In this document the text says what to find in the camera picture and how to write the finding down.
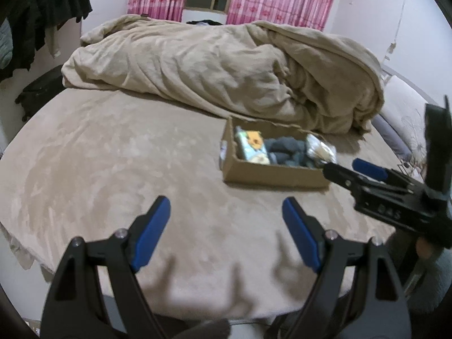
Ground white floral pillow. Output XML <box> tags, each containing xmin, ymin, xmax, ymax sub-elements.
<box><xmin>380</xmin><ymin>75</ymin><xmax>427</xmax><ymax>161</ymax></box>

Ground black suitcase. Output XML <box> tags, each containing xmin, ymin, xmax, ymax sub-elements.
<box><xmin>15</xmin><ymin>65</ymin><xmax>65</xmax><ymax>123</ymax></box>

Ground green white tissue pack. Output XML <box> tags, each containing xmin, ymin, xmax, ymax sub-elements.
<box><xmin>234</xmin><ymin>126</ymin><xmax>270</xmax><ymax>164</ymax></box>

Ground brown cardboard box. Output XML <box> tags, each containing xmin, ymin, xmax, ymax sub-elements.
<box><xmin>219</xmin><ymin>116</ymin><xmax>330</xmax><ymax>189</ymax></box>

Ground silver foil snack bag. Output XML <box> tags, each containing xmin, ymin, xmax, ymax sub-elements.
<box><xmin>306</xmin><ymin>134</ymin><xmax>337</xmax><ymax>168</ymax></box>

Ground black clothes on rack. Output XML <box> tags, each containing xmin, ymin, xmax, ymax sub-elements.
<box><xmin>1</xmin><ymin>0</ymin><xmax>92</xmax><ymax>80</ymax></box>

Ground beige rumpled duvet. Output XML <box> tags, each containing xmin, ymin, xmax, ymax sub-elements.
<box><xmin>62</xmin><ymin>15</ymin><xmax>384</xmax><ymax>134</ymax></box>

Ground grey sock pair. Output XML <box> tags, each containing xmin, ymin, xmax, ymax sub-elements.
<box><xmin>264</xmin><ymin>136</ymin><xmax>316</xmax><ymax>169</ymax></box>

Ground beige bed sheet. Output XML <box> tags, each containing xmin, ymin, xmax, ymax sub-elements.
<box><xmin>1</xmin><ymin>89</ymin><xmax>393</xmax><ymax>319</ymax></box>

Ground grey pillow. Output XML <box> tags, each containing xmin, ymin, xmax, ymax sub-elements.
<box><xmin>371</xmin><ymin>115</ymin><xmax>412</xmax><ymax>162</ymax></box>

